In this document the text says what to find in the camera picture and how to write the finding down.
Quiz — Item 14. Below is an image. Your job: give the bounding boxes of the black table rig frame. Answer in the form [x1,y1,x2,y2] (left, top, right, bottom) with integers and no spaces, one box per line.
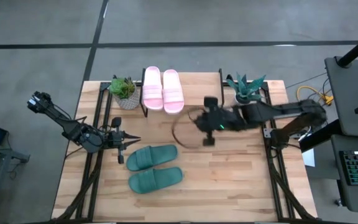
[53,80,316,223]

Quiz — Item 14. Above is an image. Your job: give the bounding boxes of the wooden shelf with black legs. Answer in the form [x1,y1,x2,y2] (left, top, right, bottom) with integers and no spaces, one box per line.
[139,67,226,118]

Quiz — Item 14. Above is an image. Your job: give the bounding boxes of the green rubber slide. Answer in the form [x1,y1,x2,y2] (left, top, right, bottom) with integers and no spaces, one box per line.
[128,166,184,195]
[126,144,179,172]

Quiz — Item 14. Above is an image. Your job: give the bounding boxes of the grey side desk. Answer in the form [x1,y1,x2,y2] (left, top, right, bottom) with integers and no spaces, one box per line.
[324,55,358,138]

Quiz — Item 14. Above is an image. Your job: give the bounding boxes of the white paper sheet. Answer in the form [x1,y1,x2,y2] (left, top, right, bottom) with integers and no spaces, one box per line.
[301,148,316,168]

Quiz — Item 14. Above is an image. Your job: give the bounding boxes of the looped gripper cable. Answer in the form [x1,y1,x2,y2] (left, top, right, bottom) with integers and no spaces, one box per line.
[172,106,205,149]

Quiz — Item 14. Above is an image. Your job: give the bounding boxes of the succulent in triangle-patterned pot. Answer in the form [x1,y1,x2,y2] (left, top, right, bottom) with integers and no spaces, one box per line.
[109,76,141,111]

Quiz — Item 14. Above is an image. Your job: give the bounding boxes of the grey keyboard desk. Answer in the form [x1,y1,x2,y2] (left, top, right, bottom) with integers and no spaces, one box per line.
[330,134,358,215]

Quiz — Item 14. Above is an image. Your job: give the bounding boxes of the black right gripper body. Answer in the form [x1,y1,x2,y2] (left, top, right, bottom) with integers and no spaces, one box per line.
[203,96,229,147]

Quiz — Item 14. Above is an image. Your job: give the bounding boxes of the yellow cable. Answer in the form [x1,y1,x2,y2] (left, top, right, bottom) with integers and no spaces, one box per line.
[296,85,334,106]

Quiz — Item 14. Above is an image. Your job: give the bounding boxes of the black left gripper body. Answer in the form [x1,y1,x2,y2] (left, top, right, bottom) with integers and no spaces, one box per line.
[103,116,127,165]

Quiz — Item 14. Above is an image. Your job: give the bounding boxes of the pink rubber slide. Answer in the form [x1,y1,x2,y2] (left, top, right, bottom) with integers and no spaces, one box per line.
[162,68,185,114]
[142,65,164,111]

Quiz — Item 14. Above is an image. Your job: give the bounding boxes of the snake plant in white pot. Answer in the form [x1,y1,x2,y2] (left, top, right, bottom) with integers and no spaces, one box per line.
[226,73,267,105]

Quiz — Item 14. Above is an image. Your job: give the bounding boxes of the black slanted pole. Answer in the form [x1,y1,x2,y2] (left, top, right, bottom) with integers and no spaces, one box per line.
[336,28,358,68]

